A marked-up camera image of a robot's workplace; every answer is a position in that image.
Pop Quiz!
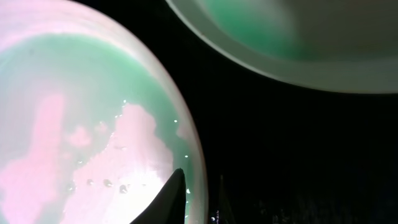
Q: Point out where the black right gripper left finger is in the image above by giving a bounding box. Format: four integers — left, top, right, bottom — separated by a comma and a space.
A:
130, 168, 186, 224

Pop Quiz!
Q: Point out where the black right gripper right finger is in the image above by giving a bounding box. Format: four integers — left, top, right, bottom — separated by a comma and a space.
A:
218, 175, 236, 224

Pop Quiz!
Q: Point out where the round black serving tray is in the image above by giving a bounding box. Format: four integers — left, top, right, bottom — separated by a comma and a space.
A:
86, 0, 397, 223

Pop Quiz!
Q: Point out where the white plate with green stain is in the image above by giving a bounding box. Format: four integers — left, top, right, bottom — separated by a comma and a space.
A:
1, 1, 208, 223

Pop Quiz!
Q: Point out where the pale green back plate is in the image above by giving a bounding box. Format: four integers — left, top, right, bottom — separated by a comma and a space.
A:
167, 0, 397, 94

